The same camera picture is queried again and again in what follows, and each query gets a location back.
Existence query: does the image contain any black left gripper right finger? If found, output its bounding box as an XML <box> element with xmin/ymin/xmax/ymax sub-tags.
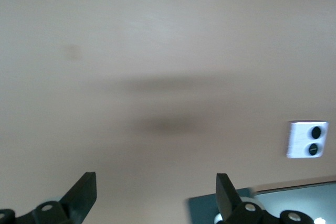
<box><xmin>216</xmin><ymin>173</ymin><xmax>265</xmax><ymax>224</ymax></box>

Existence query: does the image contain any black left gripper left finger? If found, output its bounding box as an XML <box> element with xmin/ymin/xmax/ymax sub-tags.
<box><xmin>31</xmin><ymin>171</ymin><xmax>97</xmax><ymax>224</ymax></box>

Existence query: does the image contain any lavender flip phone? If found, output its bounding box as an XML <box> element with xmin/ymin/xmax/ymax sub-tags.
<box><xmin>286</xmin><ymin>121</ymin><xmax>330</xmax><ymax>159</ymax></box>

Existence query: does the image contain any black mouse pad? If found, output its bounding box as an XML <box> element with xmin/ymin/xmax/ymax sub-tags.
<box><xmin>185</xmin><ymin>186</ymin><xmax>259</xmax><ymax>224</ymax></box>

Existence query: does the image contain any silver closed laptop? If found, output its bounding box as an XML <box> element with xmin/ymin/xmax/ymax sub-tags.
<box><xmin>251</xmin><ymin>180</ymin><xmax>336</xmax><ymax>224</ymax></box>

